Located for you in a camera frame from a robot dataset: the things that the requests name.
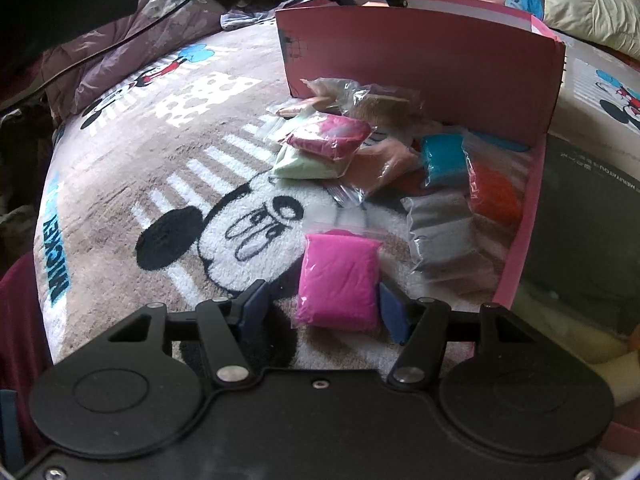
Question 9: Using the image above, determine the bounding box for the magenta clay bag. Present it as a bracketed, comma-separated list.
[295, 230, 382, 333]

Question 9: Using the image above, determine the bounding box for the orange clay bag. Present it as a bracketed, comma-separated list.
[361, 0, 389, 8]

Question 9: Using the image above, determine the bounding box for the grey clay bag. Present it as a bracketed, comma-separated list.
[401, 190, 500, 295]

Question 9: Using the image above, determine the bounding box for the purple quilt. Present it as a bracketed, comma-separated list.
[40, 0, 220, 122]

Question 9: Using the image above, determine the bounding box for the pink cardboard box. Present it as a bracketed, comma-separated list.
[274, 0, 568, 148]

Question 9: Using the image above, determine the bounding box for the brown clay bag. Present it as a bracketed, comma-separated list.
[346, 84, 422, 129]

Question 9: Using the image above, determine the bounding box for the tan clay bag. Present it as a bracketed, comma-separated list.
[268, 78, 360, 119]

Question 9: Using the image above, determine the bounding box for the blue clay bag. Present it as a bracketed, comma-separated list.
[421, 133, 469, 188]

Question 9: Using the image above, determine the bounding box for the pink box lid with photo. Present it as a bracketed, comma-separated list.
[490, 136, 639, 456]

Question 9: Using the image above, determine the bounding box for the dark pink clay bag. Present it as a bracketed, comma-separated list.
[284, 112, 373, 160]

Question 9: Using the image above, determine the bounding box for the red clay bag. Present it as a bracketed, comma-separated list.
[468, 160, 522, 229]

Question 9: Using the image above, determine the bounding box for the light green clay bag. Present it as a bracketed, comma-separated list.
[271, 144, 350, 180]

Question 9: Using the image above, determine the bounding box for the cream pillow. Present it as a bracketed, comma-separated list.
[542, 0, 639, 60]

